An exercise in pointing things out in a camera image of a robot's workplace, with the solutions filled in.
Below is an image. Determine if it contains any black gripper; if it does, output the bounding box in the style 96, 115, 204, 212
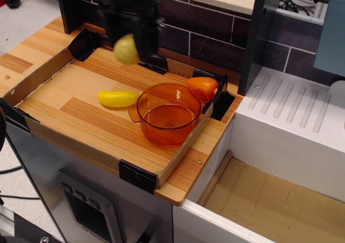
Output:
94, 0, 161, 61

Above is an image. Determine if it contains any yellow toy potato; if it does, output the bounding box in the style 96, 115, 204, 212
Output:
113, 33, 140, 65

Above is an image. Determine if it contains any orange transparent plastic pot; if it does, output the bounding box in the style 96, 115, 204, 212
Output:
128, 82, 209, 146

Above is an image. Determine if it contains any cardboard fence with black tape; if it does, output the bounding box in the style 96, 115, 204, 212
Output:
1, 27, 239, 203

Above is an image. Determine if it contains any yellow toy banana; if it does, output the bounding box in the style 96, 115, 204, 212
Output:
98, 91, 141, 108

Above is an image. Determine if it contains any orange toy carrot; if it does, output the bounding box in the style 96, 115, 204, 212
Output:
187, 77, 219, 101

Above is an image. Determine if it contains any black caster wheel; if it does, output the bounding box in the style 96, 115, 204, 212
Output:
5, 0, 20, 9

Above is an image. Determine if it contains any silver toy oven front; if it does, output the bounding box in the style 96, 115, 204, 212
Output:
6, 124, 173, 242

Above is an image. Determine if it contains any blue-grey plastic bin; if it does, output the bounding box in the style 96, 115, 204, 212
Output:
314, 0, 344, 76

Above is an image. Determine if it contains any white toy sink unit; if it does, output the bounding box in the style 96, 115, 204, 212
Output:
173, 68, 344, 242

